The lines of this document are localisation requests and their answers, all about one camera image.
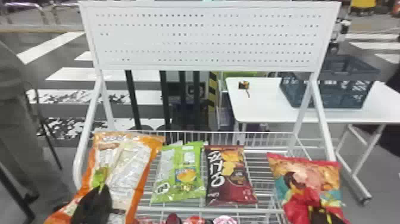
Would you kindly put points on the dark red snack packet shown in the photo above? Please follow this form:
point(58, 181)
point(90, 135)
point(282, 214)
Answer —
point(228, 178)

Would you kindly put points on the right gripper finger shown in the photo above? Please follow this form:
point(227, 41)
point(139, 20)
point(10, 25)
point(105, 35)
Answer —
point(318, 216)

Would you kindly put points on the red can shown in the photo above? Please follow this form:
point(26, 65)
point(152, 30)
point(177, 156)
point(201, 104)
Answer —
point(194, 220)

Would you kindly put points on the striped post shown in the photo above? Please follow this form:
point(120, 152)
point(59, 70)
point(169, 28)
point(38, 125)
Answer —
point(212, 89)

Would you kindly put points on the orange cereal bag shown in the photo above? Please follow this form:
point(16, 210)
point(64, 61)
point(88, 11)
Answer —
point(125, 169)

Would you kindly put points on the green snack packet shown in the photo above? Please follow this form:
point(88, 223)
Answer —
point(179, 175)

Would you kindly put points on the pink noodle cup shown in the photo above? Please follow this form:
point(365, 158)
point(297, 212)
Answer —
point(225, 220)

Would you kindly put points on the white side table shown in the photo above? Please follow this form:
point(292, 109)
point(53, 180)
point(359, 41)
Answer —
point(265, 106)

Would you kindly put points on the blue basket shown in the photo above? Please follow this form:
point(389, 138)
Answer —
point(340, 81)

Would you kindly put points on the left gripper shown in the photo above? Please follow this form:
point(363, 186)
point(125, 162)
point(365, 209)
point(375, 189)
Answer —
point(90, 214)

